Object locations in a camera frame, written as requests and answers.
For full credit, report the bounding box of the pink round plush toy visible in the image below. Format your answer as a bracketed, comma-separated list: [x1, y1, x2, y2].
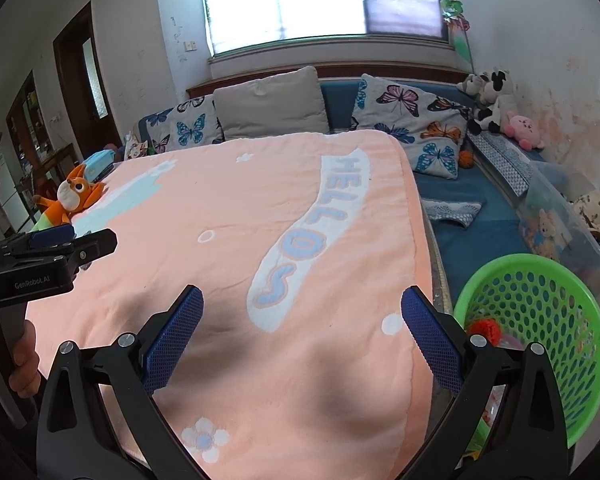
[500, 114, 545, 151]

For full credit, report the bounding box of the window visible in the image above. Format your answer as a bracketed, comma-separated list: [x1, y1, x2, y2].
[198, 0, 448, 58]

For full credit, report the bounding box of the teal box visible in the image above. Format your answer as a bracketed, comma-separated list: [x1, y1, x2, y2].
[82, 149, 117, 181]

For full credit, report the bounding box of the grey patterned folded mat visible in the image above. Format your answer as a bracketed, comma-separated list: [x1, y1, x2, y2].
[472, 132, 536, 198]

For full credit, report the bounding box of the clear plastic storage box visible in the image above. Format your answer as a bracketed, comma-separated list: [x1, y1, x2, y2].
[517, 160, 600, 291]

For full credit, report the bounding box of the beige cushion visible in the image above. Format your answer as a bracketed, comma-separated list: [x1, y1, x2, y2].
[212, 66, 330, 140]

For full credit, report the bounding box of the dark wooden side table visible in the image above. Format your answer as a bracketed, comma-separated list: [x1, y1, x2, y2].
[30, 142, 78, 191]

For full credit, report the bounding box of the peach printed blanket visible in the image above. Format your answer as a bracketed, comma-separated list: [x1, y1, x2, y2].
[25, 130, 433, 480]

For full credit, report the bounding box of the orange fox plush toy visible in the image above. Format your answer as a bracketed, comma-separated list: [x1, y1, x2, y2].
[30, 162, 106, 233]

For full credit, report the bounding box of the large butterfly print pillow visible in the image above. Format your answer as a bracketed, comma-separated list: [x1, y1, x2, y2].
[352, 74, 473, 181]

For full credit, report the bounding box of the small butterfly print pillow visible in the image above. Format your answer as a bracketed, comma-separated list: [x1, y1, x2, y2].
[170, 95, 226, 147]

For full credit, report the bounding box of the red mesh ball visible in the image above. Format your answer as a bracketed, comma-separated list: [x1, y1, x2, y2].
[466, 316, 503, 346]

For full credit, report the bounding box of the person's left hand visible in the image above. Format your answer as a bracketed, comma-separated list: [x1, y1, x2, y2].
[7, 319, 43, 401]

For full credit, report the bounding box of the blue butterfly print pillow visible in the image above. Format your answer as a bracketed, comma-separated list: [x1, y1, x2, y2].
[137, 107, 178, 153]

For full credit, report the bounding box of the black white cow plush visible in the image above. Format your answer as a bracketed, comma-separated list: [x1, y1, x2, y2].
[467, 95, 518, 136]
[482, 67, 513, 106]

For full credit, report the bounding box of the green plastic basket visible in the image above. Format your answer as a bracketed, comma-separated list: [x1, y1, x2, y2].
[452, 254, 600, 448]

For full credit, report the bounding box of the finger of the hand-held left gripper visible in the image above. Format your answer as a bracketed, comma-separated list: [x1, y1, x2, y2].
[0, 224, 77, 261]
[54, 227, 118, 276]

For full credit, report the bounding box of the cartoon print pack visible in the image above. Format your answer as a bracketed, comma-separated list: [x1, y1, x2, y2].
[122, 132, 149, 161]

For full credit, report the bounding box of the colourful pinwheel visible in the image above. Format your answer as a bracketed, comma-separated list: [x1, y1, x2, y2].
[440, 0, 473, 76]

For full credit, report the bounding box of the grey white plush toy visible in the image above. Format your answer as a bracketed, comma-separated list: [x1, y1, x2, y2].
[455, 74, 491, 97]

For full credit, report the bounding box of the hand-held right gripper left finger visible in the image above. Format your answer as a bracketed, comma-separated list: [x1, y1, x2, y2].
[36, 284, 204, 480]

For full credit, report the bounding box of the white fridge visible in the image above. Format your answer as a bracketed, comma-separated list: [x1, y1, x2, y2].
[0, 152, 31, 233]

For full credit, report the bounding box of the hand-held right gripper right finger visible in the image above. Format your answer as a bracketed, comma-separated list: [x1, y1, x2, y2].
[395, 285, 568, 480]

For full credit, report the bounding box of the grey patterned cloth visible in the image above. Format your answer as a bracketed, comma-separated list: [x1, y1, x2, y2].
[422, 199, 483, 228]

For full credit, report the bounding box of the brown wooden cabinet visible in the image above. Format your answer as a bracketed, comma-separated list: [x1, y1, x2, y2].
[6, 71, 43, 171]

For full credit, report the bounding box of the brown wooden door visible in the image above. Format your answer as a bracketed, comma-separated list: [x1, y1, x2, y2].
[52, 1, 123, 148]

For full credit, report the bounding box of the blue sofa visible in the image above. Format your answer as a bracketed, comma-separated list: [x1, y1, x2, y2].
[130, 65, 551, 291]

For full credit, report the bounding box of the cream spotted plush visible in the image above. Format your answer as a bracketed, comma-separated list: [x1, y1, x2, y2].
[570, 187, 600, 251]

